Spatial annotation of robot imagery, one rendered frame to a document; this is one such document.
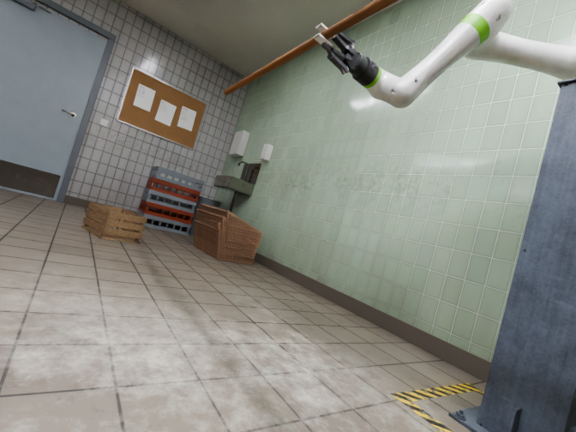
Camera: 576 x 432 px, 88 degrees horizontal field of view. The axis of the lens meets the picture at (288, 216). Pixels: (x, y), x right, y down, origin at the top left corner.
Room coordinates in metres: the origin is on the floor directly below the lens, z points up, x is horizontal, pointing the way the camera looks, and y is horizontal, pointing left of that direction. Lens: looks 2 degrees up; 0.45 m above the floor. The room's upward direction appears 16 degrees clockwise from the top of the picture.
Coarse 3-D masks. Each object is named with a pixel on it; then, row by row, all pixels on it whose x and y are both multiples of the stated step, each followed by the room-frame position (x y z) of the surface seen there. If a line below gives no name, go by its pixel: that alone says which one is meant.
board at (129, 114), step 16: (144, 80) 3.87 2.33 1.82; (160, 80) 3.97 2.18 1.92; (128, 96) 3.80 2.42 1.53; (160, 96) 4.01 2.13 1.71; (176, 96) 4.12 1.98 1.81; (192, 96) 4.23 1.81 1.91; (128, 112) 3.83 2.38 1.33; (144, 112) 3.93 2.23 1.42; (176, 112) 4.15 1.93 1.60; (144, 128) 3.97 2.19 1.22; (160, 128) 4.08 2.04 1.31; (176, 128) 4.19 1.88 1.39; (192, 128) 4.31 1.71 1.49; (192, 144) 4.35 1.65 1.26
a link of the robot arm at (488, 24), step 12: (492, 0) 1.02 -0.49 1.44; (504, 0) 1.01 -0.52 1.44; (480, 12) 1.02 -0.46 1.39; (492, 12) 1.01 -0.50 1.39; (504, 12) 1.02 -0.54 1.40; (480, 24) 1.02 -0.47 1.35; (492, 24) 1.03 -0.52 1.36; (504, 24) 1.06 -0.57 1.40; (480, 36) 1.04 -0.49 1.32; (492, 36) 1.11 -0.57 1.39
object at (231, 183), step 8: (248, 168) 3.90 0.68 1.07; (256, 168) 3.80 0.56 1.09; (216, 176) 3.89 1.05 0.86; (224, 176) 3.69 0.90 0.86; (248, 176) 3.94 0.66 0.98; (256, 176) 3.75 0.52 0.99; (216, 184) 3.82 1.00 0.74; (224, 184) 3.62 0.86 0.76; (232, 184) 3.57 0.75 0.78; (240, 184) 3.63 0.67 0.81; (248, 184) 3.69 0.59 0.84; (232, 192) 4.02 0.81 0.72; (240, 192) 3.66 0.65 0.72; (248, 192) 3.71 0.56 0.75; (232, 200) 3.85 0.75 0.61; (232, 208) 3.87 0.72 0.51
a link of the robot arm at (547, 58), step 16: (480, 48) 1.18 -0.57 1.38; (496, 48) 1.17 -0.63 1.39; (512, 48) 1.15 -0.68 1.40; (528, 48) 1.13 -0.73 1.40; (544, 48) 1.12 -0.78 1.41; (560, 48) 1.11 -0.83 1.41; (512, 64) 1.20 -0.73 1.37; (528, 64) 1.17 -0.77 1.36; (544, 64) 1.14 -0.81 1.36; (560, 64) 1.12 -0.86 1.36
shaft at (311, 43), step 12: (384, 0) 0.80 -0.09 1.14; (396, 0) 0.78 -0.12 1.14; (360, 12) 0.87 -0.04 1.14; (372, 12) 0.84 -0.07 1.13; (336, 24) 0.95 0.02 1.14; (348, 24) 0.91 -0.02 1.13; (324, 36) 1.00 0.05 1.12; (300, 48) 1.10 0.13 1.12; (276, 60) 1.22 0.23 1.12; (288, 60) 1.18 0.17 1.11; (264, 72) 1.32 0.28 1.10; (240, 84) 1.49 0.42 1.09
